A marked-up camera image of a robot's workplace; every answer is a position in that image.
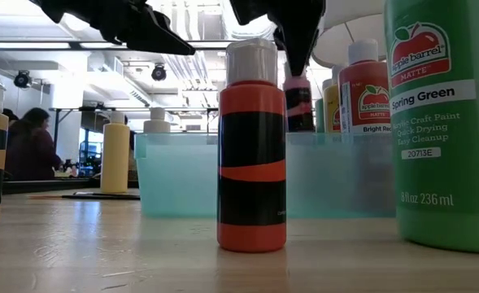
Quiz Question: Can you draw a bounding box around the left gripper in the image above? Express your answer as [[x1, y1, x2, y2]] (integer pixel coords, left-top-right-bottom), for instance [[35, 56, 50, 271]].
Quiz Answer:
[[39, 0, 196, 57]]

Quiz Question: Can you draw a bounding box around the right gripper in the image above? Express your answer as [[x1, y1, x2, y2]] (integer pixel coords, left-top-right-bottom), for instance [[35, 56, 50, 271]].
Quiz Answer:
[[229, 0, 327, 77]]

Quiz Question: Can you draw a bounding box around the small pink paint bottle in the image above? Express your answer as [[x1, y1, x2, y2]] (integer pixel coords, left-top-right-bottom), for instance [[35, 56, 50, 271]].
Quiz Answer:
[[283, 75, 316, 133]]

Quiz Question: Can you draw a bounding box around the large yellow paint bottle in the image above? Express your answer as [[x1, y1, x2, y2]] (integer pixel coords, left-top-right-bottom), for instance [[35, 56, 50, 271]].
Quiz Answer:
[[323, 64, 346, 133], [100, 112, 131, 195]]

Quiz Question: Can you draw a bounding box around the large red paint bottle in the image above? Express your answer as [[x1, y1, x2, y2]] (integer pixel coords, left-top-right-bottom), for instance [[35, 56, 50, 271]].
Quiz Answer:
[[338, 38, 393, 134]]

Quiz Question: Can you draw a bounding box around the small red paint bottle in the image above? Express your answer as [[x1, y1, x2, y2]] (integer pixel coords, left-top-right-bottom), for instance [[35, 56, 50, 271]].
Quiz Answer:
[[216, 37, 288, 253]]

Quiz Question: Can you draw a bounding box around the large white paint bottle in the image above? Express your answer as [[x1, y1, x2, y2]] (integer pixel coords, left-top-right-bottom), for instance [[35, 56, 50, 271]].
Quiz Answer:
[[143, 107, 172, 134]]

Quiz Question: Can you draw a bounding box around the black ceiling spotlight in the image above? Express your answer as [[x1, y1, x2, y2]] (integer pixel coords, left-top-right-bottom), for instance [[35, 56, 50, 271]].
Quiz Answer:
[[150, 63, 168, 82], [13, 69, 33, 90]]

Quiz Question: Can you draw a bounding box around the white-shaded table lamp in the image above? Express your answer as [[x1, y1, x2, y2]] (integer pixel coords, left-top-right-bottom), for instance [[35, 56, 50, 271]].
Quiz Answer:
[[311, 0, 386, 68]]

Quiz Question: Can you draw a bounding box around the black overhead crossbar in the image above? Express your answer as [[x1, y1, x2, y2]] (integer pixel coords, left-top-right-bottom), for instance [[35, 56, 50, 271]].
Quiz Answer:
[[0, 39, 240, 51]]

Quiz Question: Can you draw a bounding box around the teal translucent plastic bin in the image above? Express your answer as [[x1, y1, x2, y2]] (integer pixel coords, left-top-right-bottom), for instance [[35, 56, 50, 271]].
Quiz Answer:
[[134, 132, 397, 219]]

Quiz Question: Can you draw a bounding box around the person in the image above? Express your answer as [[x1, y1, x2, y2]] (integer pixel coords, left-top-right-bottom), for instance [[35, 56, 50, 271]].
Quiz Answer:
[[2, 108, 19, 127], [5, 107, 63, 182]]

